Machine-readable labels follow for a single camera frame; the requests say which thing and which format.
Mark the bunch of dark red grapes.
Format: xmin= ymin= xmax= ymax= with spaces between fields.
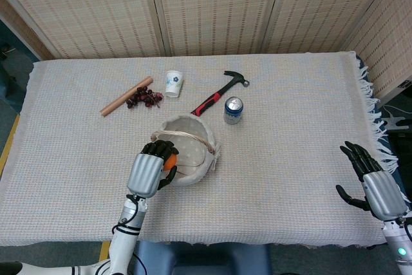
xmin=126 ymin=86 xmax=165 ymax=109

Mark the woven bamboo folding screen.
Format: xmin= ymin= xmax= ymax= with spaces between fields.
xmin=0 ymin=0 xmax=412 ymax=99

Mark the blue and white drink can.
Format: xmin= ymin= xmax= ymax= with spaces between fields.
xmin=223 ymin=96 xmax=245 ymax=126

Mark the white paper cup with flower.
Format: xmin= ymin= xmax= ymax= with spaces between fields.
xmin=165 ymin=70 xmax=184 ymax=98

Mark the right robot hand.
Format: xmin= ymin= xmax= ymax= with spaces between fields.
xmin=335 ymin=140 xmax=409 ymax=221

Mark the wooden rolling pin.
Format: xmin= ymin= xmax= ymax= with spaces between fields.
xmin=100 ymin=76 xmax=154 ymax=117

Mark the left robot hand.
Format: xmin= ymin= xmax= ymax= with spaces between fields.
xmin=126 ymin=139 xmax=180 ymax=198

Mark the black and red claw hammer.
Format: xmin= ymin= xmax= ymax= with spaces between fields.
xmin=191 ymin=70 xmax=251 ymax=117

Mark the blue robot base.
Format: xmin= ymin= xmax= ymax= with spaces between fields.
xmin=132 ymin=241 xmax=273 ymax=275

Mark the fabric-lined wicker basket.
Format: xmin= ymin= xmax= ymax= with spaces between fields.
xmin=151 ymin=115 xmax=223 ymax=187

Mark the beige waffle-weave tablecloth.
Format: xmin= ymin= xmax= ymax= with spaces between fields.
xmin=0 ymin=50 xmax=402 ymax=249

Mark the orange fruit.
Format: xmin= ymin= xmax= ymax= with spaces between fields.
xmin=163 ymin=154 xmax=178 ymax=172

